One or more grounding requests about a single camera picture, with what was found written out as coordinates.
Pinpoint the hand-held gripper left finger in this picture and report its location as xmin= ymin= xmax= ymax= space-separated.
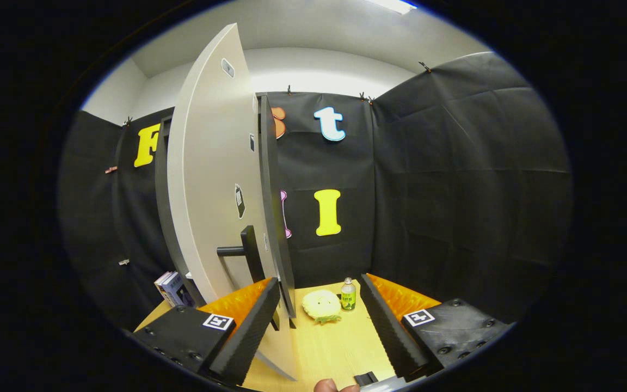
xmin=128 ymin=277 xmax=281 ymax=386

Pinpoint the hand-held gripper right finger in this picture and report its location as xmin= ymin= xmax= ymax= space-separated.
xmin=358 ymin=272 xmax=515 ymax=382

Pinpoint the beige shoe cabinet door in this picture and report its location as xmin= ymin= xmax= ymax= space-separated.
xmin=167 ymin=23 xmax=299 ymax=382

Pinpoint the green label bottle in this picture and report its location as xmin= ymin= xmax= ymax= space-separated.
xmin=341 ymin=277 xmax=357 ymax=311

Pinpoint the yellow plush toy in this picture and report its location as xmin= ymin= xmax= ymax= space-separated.
xmin=301 ymin=289 xmax=342 ymax=325

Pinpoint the blue cover book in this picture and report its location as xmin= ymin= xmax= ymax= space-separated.
xmin=161 ymin=272 xmax=194 ymax=307

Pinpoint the white cover book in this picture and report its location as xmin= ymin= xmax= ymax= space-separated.
xmin=154 ymin=271 xmax=175 ymax=307

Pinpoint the black backdrop cloth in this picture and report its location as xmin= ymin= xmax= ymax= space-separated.
xmin=58 ymin=52 xmax=573 ymax=333

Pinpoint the long ceiling light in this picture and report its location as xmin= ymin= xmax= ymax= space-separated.
xmin=365 ymin=0 xmax=417 ymax=15

